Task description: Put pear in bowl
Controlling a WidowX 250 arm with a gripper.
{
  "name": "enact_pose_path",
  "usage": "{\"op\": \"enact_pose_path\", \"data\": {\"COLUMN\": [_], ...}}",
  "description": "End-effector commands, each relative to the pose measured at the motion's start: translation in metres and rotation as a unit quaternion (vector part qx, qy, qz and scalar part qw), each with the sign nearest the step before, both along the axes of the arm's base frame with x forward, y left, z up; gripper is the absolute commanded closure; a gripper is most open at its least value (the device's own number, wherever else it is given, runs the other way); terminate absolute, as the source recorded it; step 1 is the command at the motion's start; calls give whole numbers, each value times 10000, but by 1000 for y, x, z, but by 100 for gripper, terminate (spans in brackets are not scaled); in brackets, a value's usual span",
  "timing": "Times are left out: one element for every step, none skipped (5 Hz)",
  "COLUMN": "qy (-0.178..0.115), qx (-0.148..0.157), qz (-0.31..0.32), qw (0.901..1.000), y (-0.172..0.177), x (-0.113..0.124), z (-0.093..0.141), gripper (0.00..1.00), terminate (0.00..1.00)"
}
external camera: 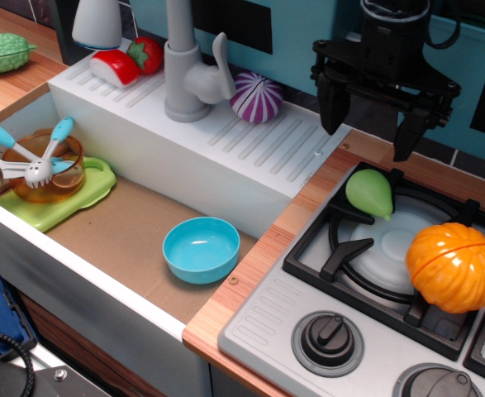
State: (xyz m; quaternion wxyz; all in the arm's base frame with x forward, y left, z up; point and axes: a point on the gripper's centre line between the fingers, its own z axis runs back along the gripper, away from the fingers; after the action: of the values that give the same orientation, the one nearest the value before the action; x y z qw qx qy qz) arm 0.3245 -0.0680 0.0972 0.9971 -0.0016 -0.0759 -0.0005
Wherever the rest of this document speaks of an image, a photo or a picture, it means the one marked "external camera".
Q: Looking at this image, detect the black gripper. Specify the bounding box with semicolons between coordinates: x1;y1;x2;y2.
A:
311;20;461;162

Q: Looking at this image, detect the green toy pear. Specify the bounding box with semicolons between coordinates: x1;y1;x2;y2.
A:
345;169;394;221

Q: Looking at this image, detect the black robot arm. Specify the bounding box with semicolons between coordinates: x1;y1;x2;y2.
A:
311;1;461;162

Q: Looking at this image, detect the blue plastic bowl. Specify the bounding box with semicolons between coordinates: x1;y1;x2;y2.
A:
163;217;240;285

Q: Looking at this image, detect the teal box right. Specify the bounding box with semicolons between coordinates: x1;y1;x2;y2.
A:
423;23;485;160

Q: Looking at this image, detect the teal box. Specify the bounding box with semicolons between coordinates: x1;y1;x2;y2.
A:
423;23;485;160
128;0;365;99

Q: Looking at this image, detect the purple striped toy onion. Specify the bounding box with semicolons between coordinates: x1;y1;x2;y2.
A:
230;71;283;124

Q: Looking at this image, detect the teal box left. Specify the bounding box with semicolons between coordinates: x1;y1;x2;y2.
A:
128;0;365;99

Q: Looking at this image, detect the black stove burner grate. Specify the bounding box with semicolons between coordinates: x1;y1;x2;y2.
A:
283;163;485;360

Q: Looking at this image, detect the orange toy pumpkin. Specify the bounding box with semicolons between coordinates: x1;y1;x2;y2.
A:
405;222;485;314

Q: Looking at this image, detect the grey toy stove top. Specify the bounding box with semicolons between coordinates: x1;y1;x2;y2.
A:
218;176;485;396

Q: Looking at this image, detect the grey toy faucet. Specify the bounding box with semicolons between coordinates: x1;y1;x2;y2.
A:
164;1;236;122

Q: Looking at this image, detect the red toy strawberry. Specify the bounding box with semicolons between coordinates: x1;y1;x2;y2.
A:
126;36;164;74

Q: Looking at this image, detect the grey stove knob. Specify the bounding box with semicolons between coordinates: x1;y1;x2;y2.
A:
392;363;483;397
291;311;364;378

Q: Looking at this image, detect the red white toy radish slice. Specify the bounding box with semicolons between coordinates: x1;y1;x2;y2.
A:
89;50;140;88

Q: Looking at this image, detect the green plastic cutting board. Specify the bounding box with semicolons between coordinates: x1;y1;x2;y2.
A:
0;157;116;232

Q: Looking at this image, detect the white sink unit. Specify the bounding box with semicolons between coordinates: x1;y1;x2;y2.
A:
0;60;349;396

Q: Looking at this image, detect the orange transparent cup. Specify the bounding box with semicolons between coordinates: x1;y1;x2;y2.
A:
2;132;87;204

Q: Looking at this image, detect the green toy bitter gourd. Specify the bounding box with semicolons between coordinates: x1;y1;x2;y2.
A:
0;33;36;74

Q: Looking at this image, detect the blue handled white spatula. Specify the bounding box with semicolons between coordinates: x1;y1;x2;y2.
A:
0;126;74;179

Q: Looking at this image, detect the blue handled slotted spoon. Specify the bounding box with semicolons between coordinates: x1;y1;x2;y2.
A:
24;117;74;189

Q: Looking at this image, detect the black braided cable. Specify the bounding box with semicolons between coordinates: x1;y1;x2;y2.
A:
0;330;36;397

